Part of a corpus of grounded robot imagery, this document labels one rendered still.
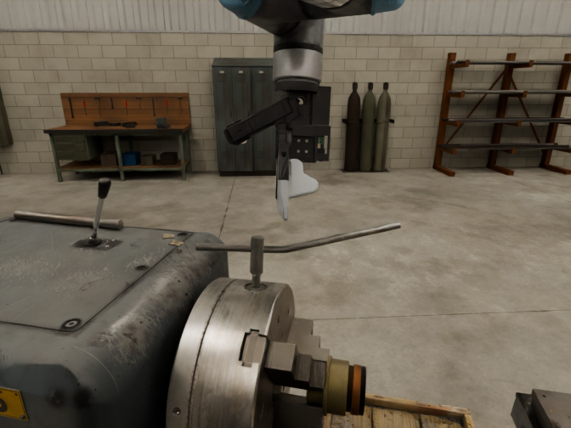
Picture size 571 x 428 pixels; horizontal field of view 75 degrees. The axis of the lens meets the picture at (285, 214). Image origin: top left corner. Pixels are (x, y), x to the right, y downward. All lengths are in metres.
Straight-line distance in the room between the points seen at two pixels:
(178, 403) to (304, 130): 0.42
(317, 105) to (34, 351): 0.49
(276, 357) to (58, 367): 0.27
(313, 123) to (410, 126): 7.13
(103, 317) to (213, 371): 0.17
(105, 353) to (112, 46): 7.16
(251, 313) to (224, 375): 0.09
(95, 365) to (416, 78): 7.42
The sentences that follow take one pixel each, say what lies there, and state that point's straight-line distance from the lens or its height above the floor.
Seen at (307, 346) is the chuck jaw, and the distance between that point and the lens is 0.72.
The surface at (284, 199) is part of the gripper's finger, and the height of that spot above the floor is 1.40.
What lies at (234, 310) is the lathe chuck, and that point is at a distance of 0.58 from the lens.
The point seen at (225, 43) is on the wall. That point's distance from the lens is 7.16.
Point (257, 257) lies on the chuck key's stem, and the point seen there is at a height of 1.29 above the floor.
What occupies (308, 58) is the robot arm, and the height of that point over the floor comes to 1.59.
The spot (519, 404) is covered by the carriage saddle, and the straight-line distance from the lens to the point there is 1.01.
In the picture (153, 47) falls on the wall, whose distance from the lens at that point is 7.36.
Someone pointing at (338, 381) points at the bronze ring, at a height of 1.11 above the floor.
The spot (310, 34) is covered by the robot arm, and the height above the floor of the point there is 1.62.
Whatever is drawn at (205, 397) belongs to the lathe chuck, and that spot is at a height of 1.16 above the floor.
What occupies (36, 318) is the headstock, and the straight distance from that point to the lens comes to 0.62.
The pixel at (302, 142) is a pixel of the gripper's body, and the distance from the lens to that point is 0.58.
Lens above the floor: 1.55
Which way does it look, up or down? 19 degrees down
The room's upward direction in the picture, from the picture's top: straight up
